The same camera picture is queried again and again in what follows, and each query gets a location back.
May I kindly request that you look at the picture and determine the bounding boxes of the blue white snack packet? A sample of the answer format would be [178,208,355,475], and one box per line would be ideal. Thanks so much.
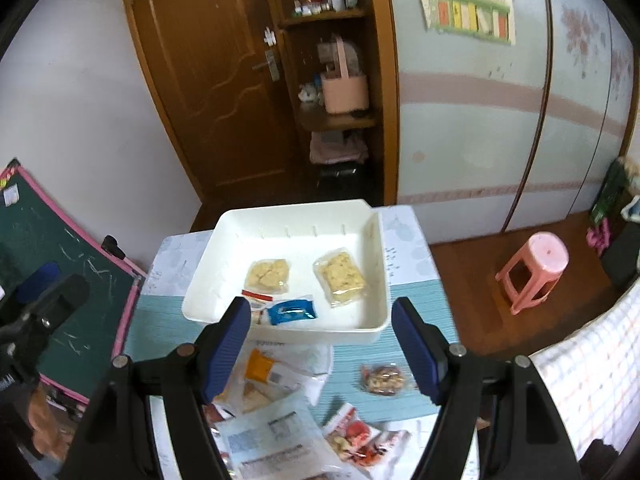
[250,298,317,326]

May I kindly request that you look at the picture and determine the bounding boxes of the clear packet nut snack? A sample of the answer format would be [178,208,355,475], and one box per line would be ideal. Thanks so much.
[360,364,407,396]

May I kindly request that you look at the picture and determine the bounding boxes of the orange white snack packet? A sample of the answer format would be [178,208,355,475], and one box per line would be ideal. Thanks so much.
[213,341,333,417]

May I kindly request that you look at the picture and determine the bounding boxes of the yellow cracker packet left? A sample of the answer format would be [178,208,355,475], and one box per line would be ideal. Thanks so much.
[245,259,290,295]

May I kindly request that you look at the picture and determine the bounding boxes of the yellow cracker packet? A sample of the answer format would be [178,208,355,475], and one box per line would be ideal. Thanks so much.
[314,249,368,308]
[245,259,290,295]

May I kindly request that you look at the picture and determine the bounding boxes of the yellow cracker packet right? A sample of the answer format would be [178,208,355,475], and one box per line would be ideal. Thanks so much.
[314,249,368,308]

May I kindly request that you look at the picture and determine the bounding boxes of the red white snack packet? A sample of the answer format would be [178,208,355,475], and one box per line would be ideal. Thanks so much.
[322,403,410,478]

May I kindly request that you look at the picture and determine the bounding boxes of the white plastic tray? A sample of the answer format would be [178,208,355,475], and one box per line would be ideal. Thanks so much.
[182,200,390,344]

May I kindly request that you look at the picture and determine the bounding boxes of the pink plastic stool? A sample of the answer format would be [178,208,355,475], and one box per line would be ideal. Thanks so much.
[495,231,570,315]

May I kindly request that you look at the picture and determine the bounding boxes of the checked white bedding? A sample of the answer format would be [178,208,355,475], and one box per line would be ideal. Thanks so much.
[530,282,640,458]

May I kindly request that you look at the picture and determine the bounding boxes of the pink basket on shelf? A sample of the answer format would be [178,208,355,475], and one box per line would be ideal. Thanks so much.
[320,35,370,115]

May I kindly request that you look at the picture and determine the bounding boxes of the brown wooden door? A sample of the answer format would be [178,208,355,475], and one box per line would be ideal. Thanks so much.
[124,0,300,208]

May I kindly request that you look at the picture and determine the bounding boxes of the green chalkboard pink frame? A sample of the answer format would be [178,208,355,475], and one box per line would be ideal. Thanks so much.
[1,158,144,404]

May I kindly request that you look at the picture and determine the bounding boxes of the colourful wall poster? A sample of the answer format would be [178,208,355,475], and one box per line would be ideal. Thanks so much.
[421,0,516,46]

